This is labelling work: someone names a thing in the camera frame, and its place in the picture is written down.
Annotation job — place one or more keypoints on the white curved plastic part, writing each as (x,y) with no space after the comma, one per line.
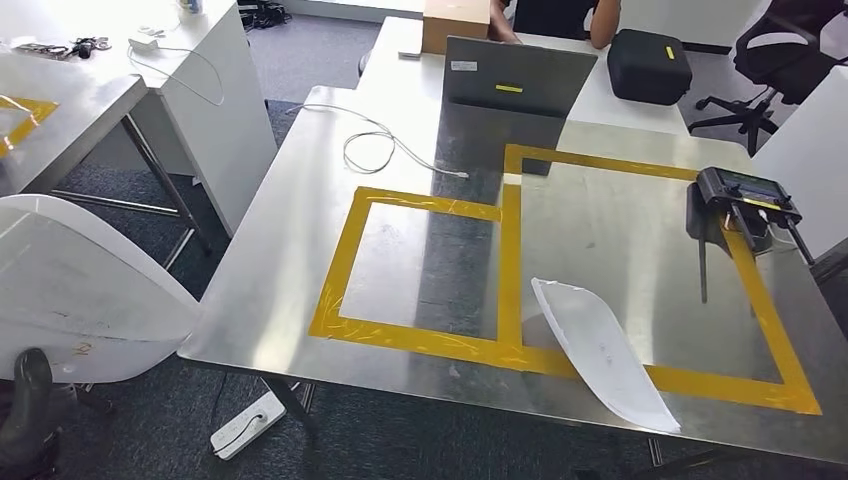
(86,285)
(596,351)

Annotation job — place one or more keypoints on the steel workbench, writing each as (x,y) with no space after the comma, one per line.
(298,218)

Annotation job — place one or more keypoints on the small yellow tape rectangle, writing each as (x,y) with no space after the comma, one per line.
(344,265)

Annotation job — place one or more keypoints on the small white device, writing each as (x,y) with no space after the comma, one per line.
(409,54)

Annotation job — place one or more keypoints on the grey laptop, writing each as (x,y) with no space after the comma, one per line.
(517,73)

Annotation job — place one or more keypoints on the cardboard box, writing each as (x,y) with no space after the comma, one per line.
(454,26)

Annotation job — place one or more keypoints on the white power strip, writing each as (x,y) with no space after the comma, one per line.
(248,424)

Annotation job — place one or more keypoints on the person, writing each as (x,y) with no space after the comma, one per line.
(556,16)

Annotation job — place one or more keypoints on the black carrying case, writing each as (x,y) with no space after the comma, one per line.
(649,66)

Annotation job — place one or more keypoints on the black remote controller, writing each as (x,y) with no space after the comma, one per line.
(742,189)

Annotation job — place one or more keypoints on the plastic bottle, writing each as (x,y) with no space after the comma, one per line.
(190,5)

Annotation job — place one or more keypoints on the large yellow tape rectangle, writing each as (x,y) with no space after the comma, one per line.
(762,305)

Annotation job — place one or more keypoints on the steel table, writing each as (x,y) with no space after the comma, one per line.
(66,112)

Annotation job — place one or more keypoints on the bunch of keys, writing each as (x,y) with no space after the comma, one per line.
(79,46)

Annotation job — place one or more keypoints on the black office chair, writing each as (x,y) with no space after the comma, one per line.
(782,46)

